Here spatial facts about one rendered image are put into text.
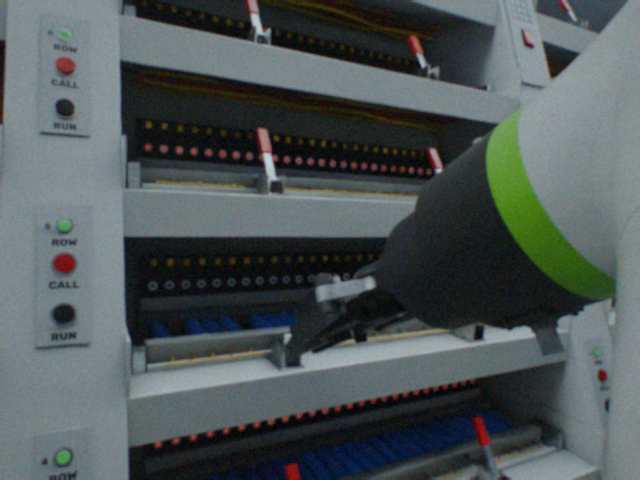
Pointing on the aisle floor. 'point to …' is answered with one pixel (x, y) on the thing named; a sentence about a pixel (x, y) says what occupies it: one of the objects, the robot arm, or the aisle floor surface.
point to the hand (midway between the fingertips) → (319, 331)
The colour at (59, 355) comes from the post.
